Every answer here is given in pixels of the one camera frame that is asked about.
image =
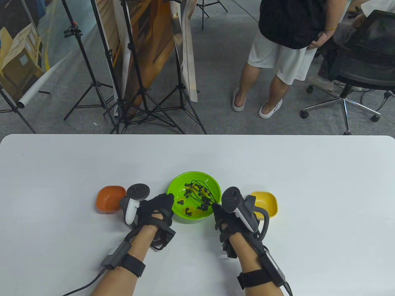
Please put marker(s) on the person's right hand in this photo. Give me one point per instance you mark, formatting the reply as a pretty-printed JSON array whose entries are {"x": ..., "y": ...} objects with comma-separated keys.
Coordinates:
[{"x": 226, "y": 222}]

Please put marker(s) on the person's left hand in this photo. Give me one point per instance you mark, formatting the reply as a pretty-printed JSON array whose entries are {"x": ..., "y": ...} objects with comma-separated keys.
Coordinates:
[{"x": 152, "y": 206}]

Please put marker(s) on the green bowl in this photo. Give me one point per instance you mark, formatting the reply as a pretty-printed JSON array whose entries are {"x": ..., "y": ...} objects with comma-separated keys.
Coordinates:
[{"x": 182, "y": 191}]

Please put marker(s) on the pile of chocolate beans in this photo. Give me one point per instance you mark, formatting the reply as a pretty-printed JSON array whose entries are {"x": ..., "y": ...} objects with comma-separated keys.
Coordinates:
[{"x": 200, "y": 200}]

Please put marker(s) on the pile of yellow candy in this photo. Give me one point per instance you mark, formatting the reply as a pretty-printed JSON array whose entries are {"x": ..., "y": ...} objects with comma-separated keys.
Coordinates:
[{"x": 193, "y": 209}]

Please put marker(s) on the small orange bowl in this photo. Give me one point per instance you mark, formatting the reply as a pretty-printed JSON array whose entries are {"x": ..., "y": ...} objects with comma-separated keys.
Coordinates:
[{"x": 108, "y": 199}]

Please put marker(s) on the small yellow bowl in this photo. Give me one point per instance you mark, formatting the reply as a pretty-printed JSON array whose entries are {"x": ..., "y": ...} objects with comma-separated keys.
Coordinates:
[{"x": 268, "y": 200}]

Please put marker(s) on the person's left forearm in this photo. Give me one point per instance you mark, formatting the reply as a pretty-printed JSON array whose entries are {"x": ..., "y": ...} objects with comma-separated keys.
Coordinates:
[{"x": 142, "y": 243}]

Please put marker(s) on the person's right forearm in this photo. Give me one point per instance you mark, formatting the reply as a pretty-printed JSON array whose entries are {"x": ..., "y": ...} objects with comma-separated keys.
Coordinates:
[{"x": 250, "y": 262}]

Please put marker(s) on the grey white hand controller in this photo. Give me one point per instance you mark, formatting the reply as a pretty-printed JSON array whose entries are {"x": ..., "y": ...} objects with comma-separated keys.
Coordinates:
[
  {"x": 139, "y": 191},
  {"x": 231, "y": 197}
]

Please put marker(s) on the black battery pack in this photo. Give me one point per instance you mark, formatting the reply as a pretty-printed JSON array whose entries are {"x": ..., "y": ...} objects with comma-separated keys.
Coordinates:
[
  {"x": 271, "y": 265},
  {"x": 114, "y": 256}
]

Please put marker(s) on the white clog sandal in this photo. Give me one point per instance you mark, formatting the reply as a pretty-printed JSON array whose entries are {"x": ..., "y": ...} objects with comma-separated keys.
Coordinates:
[
  {"x": 239, "y": 103},
  {"x": 268, "y": 111}
]

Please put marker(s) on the black light stand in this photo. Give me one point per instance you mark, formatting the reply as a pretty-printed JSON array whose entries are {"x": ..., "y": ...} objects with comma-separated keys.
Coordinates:
[
  {"x": 181, "y": 87},
  {"x": 26, "y": 120},
  {"x": 73, "y": 31},
  {"x": 130, "y": 46},
  {"x": 202, "y": 18},
  {"x": 108, "y": 55}
]

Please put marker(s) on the white hanging backdrop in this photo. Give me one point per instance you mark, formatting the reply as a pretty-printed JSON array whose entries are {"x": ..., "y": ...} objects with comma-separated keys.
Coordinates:
[{"x": 189, "y": 67}]

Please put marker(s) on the brown print backdrop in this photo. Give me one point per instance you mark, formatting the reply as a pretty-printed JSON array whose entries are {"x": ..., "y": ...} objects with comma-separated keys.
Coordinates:
[{"x": 154, "y": 46}]

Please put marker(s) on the black jacket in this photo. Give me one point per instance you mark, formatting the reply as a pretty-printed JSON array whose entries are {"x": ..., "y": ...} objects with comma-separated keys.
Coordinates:
[{"x": 339, "y": 55}]

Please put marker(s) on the warehouse print backdrop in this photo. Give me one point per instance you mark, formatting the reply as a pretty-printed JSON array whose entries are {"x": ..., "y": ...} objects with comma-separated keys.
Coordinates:
[{"x": 21, "y": 46}]

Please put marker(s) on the black office chair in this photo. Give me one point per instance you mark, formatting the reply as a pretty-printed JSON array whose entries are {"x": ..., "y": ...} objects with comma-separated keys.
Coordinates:
[{"x": 367, "y": 61}]

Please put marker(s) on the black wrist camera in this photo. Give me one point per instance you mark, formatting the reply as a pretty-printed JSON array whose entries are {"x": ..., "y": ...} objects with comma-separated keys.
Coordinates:
[
  {"x": 230, "y": 251},
  {"x": 163, "y": 239}
]

